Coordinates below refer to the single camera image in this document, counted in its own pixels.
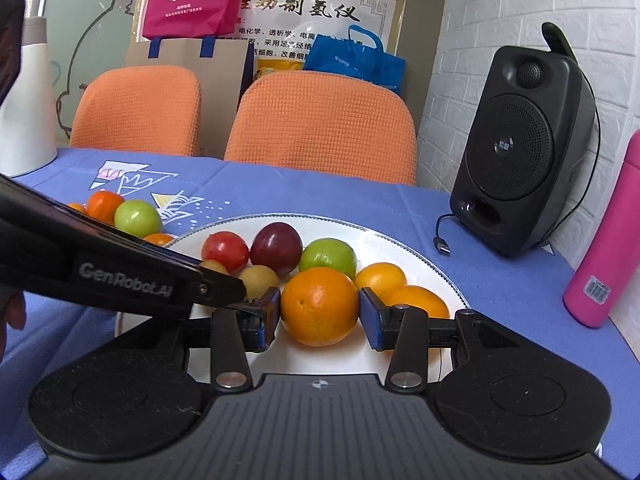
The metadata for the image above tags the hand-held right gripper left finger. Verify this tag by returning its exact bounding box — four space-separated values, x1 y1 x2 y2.
107 287 282 393

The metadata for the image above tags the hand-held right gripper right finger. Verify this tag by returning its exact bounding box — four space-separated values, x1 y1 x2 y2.
359 287 523 392

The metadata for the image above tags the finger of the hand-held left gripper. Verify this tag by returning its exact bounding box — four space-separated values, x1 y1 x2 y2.
191 265 247 311

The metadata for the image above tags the red plum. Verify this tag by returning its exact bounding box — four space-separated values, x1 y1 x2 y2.
201 231 250 275

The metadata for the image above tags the large orange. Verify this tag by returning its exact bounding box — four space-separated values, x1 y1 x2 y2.
280 267 361 348

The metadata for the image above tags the reddish mandarin orange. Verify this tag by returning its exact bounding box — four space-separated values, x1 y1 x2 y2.
87 190 126 224

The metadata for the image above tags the green jujube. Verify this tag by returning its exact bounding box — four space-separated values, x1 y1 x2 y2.
114 199 162 239
299 238 358 281

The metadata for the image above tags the white plate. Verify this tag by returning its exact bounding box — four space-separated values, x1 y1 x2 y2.
114 213 472 376

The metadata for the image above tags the purple plum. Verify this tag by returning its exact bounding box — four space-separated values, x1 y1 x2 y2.
250 222 304 277

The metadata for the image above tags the person's left hand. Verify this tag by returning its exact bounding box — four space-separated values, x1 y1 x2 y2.
0 290 26 363

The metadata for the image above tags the blue printed tablecloth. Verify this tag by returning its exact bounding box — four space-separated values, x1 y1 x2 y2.
0 147 631 467

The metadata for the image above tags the white thermos jug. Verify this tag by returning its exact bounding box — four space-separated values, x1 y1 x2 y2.
0 16 58 178

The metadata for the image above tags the orange chair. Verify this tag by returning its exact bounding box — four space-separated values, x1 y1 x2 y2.
223 71 418 186
69 66 202 157

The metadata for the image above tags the brown paper bag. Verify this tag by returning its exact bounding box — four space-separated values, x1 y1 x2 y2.
124 36 256 158

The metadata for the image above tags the black speaker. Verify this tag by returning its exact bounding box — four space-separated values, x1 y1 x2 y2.
449 46 598 258

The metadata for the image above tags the yellow package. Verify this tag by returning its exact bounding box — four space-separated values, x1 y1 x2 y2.
255 57 306 78

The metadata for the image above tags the pink thermos bottle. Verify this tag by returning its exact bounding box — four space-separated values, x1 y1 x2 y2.
563 129 640 329

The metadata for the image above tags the frosted glass door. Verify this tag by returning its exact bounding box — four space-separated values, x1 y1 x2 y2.
20 0 151 148

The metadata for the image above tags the blue tote bag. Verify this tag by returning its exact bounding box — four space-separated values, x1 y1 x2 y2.
302 25 407 101

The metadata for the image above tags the magenta tote bag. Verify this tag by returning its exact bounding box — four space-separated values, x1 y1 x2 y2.
142 0 251 41

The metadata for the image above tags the black microphone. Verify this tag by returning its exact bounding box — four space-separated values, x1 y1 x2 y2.
541 22 582 63

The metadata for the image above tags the wall poster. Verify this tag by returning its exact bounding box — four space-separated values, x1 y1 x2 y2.
135 0 406 111

